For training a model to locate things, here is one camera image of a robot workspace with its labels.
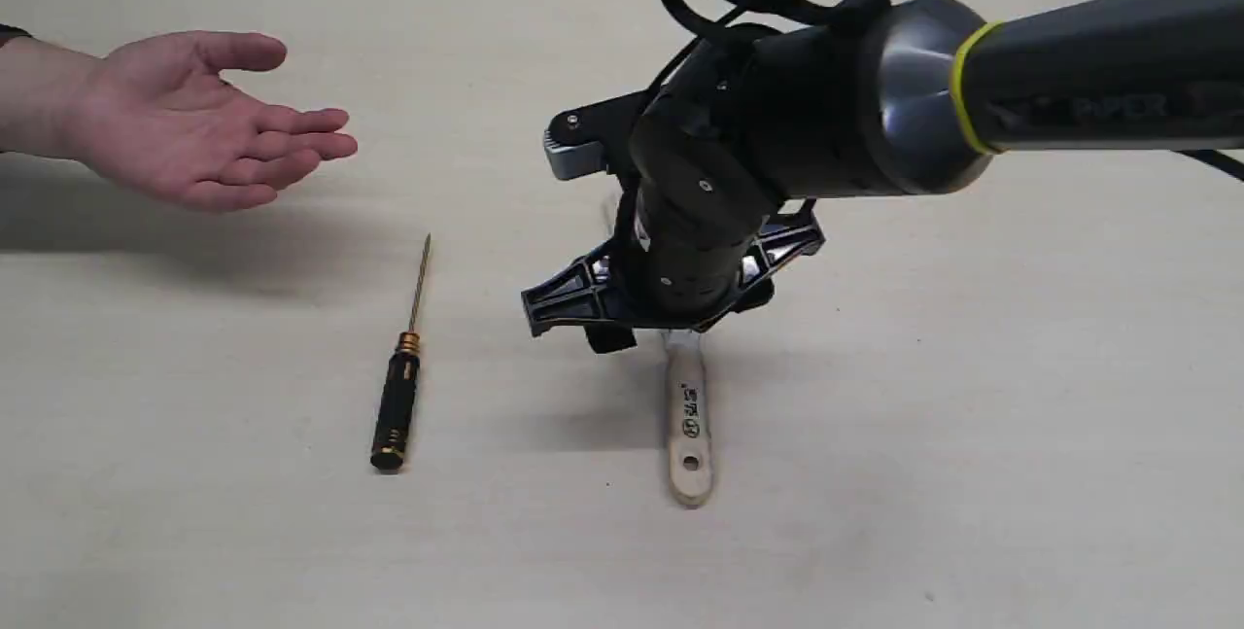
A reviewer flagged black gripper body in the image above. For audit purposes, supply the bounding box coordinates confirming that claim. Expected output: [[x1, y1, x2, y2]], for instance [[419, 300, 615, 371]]
[[521, 191, 826, 338]]

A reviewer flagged wide wooden paint brush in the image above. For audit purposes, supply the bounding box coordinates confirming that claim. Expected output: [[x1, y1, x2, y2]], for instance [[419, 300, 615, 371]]
[[663, 331, 715, 508]]

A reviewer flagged black gold screwdriver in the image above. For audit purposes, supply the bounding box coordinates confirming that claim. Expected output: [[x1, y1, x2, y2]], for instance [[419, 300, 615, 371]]
[[369, 232, 432, 474]]

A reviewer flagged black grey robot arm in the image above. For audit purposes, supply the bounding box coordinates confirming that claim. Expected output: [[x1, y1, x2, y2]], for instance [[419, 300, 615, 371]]
[[521, 0, 1243, 354]]

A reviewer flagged person's forearm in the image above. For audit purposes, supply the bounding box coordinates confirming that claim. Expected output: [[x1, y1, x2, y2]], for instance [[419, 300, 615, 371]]
[[1, 24, 98, 159]]

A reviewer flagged person's bare hand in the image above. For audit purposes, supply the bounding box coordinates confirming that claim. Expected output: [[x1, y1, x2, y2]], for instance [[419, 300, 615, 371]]
[[53, 30, 360, 213]]

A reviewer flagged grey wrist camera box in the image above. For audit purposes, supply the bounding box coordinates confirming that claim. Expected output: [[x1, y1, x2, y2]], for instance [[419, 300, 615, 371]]
[[542, 91, 647, 181]]

